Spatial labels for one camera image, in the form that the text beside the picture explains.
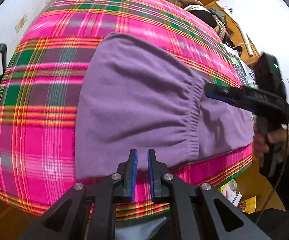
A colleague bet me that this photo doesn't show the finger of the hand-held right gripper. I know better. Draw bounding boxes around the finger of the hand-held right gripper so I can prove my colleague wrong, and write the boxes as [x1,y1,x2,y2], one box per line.
[206,94,247,111]
[205,82,247,100]

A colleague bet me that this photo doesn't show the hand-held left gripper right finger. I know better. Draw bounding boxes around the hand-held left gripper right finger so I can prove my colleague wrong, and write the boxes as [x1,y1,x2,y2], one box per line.
[148,149,272,240]

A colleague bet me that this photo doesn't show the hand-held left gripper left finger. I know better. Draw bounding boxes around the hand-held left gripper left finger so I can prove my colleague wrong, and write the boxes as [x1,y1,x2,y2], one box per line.
[18,149,138,240]

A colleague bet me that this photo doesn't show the purple fleece pants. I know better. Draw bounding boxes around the purple fleece pants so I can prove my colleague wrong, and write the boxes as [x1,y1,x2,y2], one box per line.
[74,32,256,180]

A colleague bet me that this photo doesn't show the person's right hand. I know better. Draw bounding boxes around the person's right hand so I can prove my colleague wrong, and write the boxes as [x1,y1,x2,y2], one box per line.
[253,126,289,160]

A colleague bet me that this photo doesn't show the white plastic pipe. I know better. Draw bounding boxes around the white plastic pipe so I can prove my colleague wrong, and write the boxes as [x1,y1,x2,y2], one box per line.
[243,34,254,57]

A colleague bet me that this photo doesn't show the leopard print bag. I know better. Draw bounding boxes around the leopard print bag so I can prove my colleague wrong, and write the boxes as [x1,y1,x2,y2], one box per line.
[215,20,227,40]

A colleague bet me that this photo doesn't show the wooden headboard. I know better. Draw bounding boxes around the wooden headboard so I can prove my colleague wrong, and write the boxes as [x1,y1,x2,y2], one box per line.
[206,1,260,68]

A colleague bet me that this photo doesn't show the grey box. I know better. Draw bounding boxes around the grey box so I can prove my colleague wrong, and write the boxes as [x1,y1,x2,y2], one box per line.
[208,6,226,22]

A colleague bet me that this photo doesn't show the black cushion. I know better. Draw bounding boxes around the black cushion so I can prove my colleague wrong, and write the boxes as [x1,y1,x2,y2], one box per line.
[185,5,219,28]

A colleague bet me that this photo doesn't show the pastel gift box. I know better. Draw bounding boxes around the pastel gift box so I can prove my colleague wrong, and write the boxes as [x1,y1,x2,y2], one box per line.
[221,180,242,204]

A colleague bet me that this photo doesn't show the yellow snack packet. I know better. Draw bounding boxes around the yellow snack packet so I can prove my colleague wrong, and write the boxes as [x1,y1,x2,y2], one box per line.
[237,197,257,213]

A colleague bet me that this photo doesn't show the pink plaid blanket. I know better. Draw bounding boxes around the pink plaid blanket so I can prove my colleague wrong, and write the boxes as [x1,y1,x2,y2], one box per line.
[0,0,254,222]

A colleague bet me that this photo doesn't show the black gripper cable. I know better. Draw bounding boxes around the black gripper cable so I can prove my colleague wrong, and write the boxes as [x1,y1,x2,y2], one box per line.
[255,120,289,225]

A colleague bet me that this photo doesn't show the beige wall outlet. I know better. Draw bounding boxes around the beige wall outlet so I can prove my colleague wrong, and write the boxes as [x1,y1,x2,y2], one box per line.
[15,17,28,33]

